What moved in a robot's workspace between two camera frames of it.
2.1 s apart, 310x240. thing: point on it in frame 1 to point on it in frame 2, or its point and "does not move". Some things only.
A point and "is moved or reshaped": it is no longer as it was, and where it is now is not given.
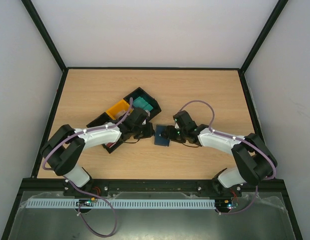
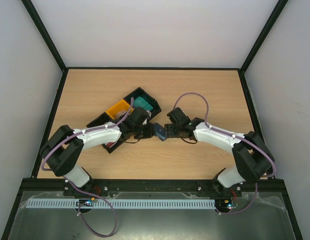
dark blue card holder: [159, 140] is moved or reshaped
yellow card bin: [119, 110] does not move
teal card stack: [140, 102] does not move
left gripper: [149, 132] does not move
